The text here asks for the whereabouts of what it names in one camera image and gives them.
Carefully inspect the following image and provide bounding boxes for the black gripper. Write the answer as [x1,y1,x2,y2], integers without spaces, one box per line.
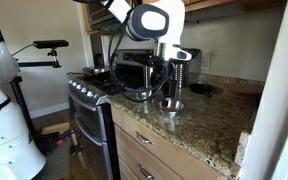
[159,61,182,103]

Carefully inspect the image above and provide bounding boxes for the chickpeas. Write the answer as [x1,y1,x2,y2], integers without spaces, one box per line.
[163,106,178,113]

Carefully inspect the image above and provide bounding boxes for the steel bowl holding chickpeas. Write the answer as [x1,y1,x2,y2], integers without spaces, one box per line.
[155,99,185,120]

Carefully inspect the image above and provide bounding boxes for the wooden drawer cabinet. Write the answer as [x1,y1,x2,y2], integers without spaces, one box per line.
[110,105,225,180]

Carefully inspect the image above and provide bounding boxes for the pan on stove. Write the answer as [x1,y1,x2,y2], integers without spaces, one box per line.
[82,66,111,77]

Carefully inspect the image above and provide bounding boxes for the stainless steel gas stove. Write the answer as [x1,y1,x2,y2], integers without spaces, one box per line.
[66,49,145,180]

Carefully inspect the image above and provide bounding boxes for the steel range hood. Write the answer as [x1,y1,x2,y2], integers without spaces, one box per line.
[87,1,118,33]

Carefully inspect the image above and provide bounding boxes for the wooden board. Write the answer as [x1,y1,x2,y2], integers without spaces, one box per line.
[41,122,71,135]

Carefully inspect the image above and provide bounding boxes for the black orange clamp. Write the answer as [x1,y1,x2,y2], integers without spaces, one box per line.
[33,128,85,171]

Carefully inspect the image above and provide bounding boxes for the perforated grey robot table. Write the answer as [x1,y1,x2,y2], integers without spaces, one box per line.
[33,141,72,180]

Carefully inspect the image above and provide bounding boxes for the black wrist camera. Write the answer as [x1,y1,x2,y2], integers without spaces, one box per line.
[132,54,167,68]

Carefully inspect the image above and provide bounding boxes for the white wall outlet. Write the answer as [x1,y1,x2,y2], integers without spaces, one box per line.
[200,53,212,71]

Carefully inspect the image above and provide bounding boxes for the silver drawer handle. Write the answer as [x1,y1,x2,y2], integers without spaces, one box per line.
[139,164,156,180]
[136,131,154,145]

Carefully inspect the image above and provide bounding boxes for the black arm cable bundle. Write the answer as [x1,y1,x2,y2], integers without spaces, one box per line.
[107,0,176,103]

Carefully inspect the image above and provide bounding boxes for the black stereo camera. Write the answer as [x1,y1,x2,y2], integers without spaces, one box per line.
[32,39,70,50]

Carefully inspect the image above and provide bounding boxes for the black camera stand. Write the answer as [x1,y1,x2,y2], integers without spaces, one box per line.
[9,48,62,138]

